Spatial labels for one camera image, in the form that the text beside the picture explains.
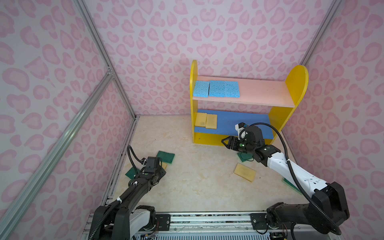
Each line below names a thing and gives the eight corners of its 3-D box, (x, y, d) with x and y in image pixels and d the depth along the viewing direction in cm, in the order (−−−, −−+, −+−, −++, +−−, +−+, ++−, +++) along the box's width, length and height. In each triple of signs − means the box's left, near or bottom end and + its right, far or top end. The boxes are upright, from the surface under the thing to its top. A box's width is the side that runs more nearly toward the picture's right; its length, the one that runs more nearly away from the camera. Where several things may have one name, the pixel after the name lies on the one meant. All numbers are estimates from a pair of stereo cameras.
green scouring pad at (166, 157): (155, 160, 98) (154, 158, 96) (159, 152, 102) (158, 150, 100) (171, 164, 96) (171, 162, 94) (174, 155, 100) (174, 153, 98)
